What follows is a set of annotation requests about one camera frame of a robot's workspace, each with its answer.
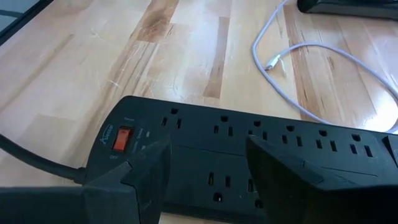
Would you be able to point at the slim black power strip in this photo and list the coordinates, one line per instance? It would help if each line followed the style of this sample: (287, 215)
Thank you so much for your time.
(348, 7)

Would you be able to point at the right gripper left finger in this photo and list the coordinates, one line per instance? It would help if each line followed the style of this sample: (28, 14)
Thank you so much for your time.
(124, 199)

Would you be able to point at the black aluminium table frame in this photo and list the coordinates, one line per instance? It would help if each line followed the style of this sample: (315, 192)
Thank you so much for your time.
(18, 23)

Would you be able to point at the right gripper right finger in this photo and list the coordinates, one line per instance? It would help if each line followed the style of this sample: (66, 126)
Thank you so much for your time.
(311, 199)

